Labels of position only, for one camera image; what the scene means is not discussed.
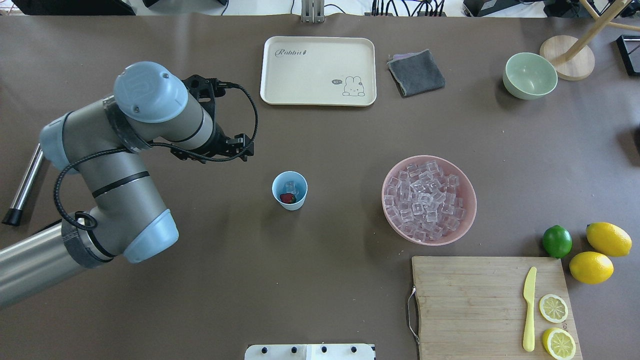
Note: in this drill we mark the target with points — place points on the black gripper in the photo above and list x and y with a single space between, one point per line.
218 141

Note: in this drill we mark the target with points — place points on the red strawberry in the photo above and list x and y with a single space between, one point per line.
288 198

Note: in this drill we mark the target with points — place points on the steel muddler black tip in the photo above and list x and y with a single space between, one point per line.
14 214

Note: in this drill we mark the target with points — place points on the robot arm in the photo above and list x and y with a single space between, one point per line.
104 194

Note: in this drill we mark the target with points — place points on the clear ice cube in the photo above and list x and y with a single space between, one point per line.
290 187

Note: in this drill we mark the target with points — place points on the light blue plastic cup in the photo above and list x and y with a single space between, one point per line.
278 185

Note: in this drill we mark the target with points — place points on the pink bowl of ice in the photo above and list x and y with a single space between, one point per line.
428 200

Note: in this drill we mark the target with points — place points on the cream rabbit tray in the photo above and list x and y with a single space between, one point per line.
318 71

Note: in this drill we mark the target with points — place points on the grey folded cloth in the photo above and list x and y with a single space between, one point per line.
416 73

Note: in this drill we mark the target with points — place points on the wooden cutting board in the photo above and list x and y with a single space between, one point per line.
472 307

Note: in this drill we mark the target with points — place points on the green ceramic bowl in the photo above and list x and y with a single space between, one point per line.
529 76

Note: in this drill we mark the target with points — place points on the yellow plastic knife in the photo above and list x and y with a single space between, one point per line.
528 337

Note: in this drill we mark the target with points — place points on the green lime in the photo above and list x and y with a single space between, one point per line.
557 241

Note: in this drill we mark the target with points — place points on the wooden mug tree stand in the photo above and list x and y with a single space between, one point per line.
571 57

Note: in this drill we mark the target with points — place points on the lemon half slice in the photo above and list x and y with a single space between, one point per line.
553 308
559 344

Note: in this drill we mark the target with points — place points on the whole lemon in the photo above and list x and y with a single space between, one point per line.
609 239
591 267

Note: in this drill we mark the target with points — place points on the black framed tray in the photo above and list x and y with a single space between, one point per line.
628 46

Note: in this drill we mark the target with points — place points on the aluminium frame post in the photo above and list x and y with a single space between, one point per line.
312 11

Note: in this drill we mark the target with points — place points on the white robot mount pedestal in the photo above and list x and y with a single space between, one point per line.
311 351

